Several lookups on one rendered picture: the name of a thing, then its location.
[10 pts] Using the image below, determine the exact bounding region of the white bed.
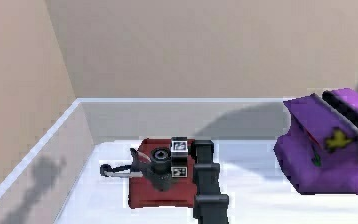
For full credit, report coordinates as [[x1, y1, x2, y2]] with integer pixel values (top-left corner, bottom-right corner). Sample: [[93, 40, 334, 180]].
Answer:
[[0, 97, 358, 224]]

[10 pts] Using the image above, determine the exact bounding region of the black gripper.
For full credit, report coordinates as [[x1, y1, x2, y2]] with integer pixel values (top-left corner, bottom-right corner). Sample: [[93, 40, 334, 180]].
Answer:
[[99, 146, 173, 193]]

